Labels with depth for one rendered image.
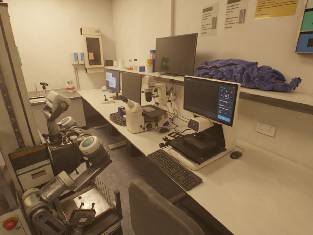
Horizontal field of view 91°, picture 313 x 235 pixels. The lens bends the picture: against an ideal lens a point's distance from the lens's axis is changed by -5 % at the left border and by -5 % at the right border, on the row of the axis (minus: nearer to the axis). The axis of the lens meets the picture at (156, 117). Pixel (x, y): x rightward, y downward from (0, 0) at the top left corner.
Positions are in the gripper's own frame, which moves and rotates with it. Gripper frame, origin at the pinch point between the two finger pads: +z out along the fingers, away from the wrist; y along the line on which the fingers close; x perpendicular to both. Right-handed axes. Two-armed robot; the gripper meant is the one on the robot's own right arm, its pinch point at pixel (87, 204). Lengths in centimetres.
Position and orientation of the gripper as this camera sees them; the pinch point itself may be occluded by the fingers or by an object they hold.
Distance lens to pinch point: 120.4
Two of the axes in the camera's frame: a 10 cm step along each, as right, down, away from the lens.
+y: 6.8, 3.4, 6.5
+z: 3.8, -9.2, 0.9
